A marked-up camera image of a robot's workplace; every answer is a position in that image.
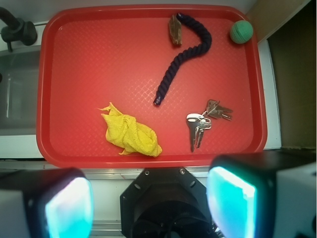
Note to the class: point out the grey sink basin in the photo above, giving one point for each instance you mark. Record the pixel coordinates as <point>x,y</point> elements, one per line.
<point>18,93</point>

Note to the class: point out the grey sink faucet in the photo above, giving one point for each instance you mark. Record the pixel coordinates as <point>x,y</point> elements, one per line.
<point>17,29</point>

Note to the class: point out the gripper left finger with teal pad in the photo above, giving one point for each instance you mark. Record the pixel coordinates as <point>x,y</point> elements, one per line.
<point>56,203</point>

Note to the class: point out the yellow knitted cloth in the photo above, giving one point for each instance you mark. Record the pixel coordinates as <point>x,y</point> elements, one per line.
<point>126,132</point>

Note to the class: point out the red plastic tray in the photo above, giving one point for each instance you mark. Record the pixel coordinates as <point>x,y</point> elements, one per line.
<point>94,56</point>

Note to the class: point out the green rubber ball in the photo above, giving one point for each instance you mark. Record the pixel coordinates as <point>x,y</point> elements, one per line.
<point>241,32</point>

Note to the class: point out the silver key bunch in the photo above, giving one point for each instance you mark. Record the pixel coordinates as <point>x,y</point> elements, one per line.
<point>198,123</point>

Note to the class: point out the brown bark piece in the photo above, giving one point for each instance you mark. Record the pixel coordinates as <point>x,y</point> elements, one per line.
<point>175,30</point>

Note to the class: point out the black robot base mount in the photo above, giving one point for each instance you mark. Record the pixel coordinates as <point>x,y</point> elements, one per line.
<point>166,203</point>

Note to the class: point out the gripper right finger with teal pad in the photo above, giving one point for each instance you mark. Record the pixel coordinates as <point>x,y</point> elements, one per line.
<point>269,194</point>

